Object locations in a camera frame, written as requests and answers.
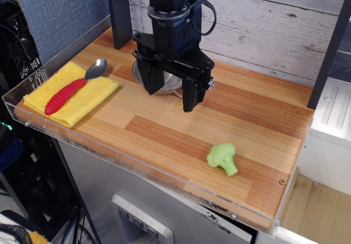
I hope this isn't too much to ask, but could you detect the dark vertical post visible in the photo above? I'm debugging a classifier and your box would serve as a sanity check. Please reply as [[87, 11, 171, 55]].
[[307, 0, 350, 110], [108, 0, 132, 49]]

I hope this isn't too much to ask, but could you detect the steel bowl with handles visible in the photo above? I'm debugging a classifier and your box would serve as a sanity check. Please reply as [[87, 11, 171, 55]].
[[132, 61, 183, 99]]

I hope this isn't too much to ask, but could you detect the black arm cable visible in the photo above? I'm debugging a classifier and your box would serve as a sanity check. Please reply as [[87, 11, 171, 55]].
[[189, 0, 217, 36]]

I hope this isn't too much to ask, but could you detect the yellow cloth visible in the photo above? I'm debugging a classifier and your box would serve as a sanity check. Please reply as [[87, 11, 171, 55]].
[[23, 61, 119, 128]]

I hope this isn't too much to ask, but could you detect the black plastic crate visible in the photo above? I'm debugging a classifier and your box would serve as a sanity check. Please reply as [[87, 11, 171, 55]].
[[1, 10, 42, 88]]

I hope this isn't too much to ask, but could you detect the dark right vertical post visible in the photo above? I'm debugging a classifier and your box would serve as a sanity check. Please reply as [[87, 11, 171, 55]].
[[307, 0, 350, 110]]

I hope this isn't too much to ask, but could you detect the dark left vertical post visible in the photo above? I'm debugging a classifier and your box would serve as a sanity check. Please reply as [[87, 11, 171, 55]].
[[108, 0, 132, 49]]

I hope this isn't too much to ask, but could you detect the clear acrylic table guard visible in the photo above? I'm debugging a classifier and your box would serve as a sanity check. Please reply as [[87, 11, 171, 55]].
[[5, 22, 313, 243]]

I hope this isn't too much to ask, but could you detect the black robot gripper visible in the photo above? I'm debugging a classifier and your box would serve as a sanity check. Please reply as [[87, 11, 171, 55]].
[[133, 2, 214, 112]]

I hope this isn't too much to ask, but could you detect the red handled metal spoon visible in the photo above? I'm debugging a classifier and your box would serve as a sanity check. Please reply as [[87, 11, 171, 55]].
[[44, 58, 108, 115]]

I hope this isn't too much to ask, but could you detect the grey panel with buttons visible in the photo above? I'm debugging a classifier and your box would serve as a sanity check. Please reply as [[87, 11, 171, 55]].
[[111, 194, 174, 243]]

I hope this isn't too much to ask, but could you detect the white ribbed box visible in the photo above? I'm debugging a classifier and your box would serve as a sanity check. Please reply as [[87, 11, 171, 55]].
[[309, 77, 351, 146]]

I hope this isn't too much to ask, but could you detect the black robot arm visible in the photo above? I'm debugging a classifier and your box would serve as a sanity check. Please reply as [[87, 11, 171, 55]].
[[133, 0, 215, 112]]

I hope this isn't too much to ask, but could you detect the green toy broccoli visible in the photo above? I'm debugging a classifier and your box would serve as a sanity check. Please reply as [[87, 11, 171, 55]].
[[207, 143, 238, 176]]

